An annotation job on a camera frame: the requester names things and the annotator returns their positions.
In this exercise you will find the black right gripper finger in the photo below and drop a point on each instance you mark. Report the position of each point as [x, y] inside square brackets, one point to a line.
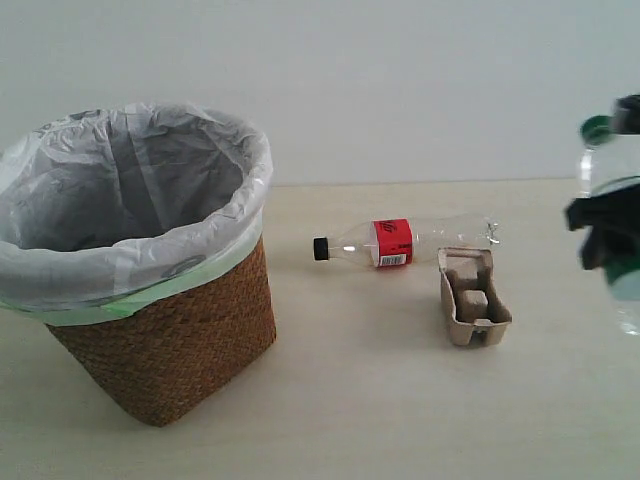
[625, 119]

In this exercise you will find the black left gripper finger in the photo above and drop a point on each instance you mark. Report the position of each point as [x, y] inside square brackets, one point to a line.
[613, 222]

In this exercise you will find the clear bottle green label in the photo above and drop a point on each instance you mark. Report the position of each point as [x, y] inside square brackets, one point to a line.
[610, 162]

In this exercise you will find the brown cardboard pulp tray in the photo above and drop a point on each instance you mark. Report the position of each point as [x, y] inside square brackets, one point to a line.
[473, 312]

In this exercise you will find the brown woven wicker trash basket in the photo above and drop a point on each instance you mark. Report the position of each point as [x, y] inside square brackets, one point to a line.
[163, 361]

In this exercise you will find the white plastic trash bag liner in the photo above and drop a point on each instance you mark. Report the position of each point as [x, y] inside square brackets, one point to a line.
[104, 212]

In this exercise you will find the clear bottle red label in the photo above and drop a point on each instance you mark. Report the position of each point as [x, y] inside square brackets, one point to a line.
[403, 241]

